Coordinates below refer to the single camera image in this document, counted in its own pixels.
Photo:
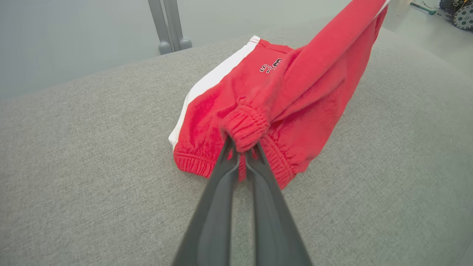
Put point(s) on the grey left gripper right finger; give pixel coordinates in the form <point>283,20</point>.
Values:
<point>271,221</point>

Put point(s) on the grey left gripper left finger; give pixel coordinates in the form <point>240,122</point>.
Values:
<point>214,214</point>

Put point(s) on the red shorts with white stripe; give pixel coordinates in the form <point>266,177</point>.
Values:
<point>295,92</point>

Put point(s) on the grey metal partition post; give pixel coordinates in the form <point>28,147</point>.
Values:
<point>170,26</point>

